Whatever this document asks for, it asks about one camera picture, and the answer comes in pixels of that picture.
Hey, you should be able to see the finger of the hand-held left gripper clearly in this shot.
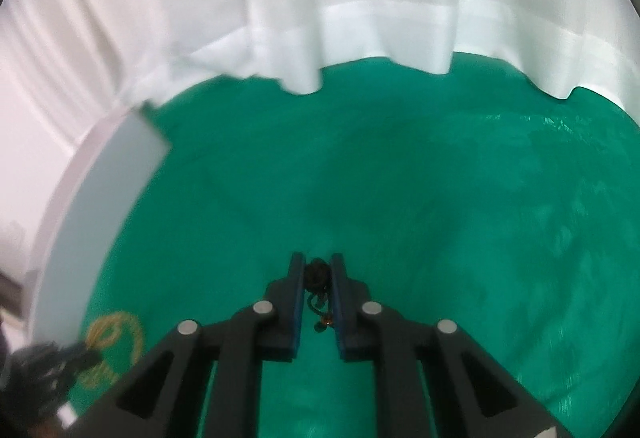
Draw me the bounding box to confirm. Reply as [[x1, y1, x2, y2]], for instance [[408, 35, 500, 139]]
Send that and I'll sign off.
[[15, 342, 101, 399]]

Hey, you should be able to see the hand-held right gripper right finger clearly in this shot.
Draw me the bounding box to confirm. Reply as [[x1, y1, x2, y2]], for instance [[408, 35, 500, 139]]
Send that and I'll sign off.
[[330, 253, 573, 438]]

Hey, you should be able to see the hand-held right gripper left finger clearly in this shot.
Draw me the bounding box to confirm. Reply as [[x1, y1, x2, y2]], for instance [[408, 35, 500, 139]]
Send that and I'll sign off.
[[65, 252, 307, 438]]

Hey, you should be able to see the black knotted cord charm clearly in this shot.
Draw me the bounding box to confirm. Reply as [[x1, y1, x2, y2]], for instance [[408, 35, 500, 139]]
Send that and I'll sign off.
[[305, 258, 334, 334]]

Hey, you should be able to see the tan wooden bead bracelet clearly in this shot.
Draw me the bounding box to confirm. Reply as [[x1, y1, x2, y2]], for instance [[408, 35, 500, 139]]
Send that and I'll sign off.
[[85, 312, 145, 390]]

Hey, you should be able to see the green tablecloth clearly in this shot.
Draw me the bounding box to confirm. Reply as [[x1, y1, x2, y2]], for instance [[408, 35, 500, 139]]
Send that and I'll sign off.
[[65, 58, 640, 438]]

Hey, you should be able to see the white board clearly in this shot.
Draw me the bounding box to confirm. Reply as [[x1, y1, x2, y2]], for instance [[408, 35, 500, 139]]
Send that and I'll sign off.
[[30, 102, 173, 350]]

